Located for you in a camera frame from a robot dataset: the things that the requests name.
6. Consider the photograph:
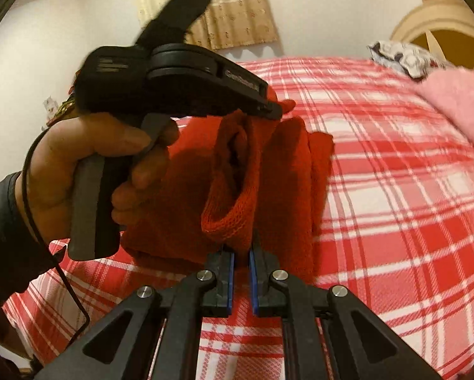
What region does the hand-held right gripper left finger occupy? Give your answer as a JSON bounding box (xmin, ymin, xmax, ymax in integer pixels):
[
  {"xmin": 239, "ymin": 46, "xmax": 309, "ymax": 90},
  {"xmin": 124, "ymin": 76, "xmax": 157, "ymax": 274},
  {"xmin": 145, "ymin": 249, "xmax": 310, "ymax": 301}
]
[{"xmin": 33, "ymin": 245, "xmax": 236, "ymax": 380}]

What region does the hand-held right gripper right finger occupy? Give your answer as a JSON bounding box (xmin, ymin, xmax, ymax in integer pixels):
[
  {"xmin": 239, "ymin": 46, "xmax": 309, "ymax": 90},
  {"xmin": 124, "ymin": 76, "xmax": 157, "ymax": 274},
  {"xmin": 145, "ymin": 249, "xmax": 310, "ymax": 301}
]
[{"xmin": 248, "ymin": 231, "xmax": 443, "ymax": 380}]

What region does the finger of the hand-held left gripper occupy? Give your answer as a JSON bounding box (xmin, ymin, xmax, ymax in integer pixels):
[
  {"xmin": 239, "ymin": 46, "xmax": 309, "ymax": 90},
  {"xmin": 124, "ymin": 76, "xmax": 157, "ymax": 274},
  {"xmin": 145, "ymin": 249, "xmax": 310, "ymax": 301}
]
[{"xmin": 255, "ymin": 83, "xmax": 285, "ymax": 120}]

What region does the red knitted sweater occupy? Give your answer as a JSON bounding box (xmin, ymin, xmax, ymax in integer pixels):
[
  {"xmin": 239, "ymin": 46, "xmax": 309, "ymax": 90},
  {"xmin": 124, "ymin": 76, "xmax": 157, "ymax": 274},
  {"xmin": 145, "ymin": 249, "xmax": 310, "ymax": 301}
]
[{"xmin": 120, "ymin": 97, "xmax": 334, "ymax": 286}]

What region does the person's left forearm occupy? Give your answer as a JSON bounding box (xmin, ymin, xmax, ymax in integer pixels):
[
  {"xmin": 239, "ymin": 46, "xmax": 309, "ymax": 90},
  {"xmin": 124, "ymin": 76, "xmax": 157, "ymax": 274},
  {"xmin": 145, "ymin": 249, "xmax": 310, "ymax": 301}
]
[{"xmin": 0, "ymin": 172, "xmax": 67, "ymax": 309}]

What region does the person's left hand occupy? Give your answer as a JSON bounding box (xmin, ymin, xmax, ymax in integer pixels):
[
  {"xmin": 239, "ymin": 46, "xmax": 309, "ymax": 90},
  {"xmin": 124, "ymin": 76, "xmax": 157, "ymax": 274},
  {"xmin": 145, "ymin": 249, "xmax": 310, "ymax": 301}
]
[{"xmin": 21, "ymin": 111, "xmax": 180, "ymax": 242}]

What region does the black white patterned cloth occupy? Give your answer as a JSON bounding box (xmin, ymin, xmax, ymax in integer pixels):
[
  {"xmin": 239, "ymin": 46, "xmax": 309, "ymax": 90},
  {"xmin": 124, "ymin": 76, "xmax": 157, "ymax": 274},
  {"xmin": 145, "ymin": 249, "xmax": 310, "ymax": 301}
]
[{"xmin": 368, "ymin": 41, "xmax": 445, "ymax": 82}]

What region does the red plaid bed sheet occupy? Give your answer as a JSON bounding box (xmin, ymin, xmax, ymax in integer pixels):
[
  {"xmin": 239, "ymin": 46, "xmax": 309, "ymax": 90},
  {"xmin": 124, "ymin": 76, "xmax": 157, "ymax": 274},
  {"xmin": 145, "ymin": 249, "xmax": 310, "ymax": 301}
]
[{"xmin": 1, "ymin": 56, "xmax": 474, "ymax": 380}]

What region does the pink fluffy blanket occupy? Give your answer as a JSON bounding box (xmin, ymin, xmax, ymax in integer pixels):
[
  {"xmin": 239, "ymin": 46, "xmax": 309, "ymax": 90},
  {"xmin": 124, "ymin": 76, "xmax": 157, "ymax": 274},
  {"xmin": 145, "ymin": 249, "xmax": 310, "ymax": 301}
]
[{"xmin": 413, "ymin": 65, "xmax": 474, "ymax": 159}]

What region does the beige arched headboard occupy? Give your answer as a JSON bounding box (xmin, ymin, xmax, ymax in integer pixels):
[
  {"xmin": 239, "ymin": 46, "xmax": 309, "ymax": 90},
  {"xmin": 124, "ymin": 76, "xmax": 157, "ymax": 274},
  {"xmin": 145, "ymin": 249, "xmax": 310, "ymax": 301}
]
[{"xmin": 391, "ymin": 2, "xmax": 474, "ymax": 66}]

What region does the black cable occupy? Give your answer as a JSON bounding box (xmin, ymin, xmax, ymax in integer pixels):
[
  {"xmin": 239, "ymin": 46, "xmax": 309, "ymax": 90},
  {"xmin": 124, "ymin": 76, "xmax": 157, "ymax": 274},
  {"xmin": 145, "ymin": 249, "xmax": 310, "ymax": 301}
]
[{"xmin": 22, "ymin": 127, "xmax": 91, "ymax": 349}]

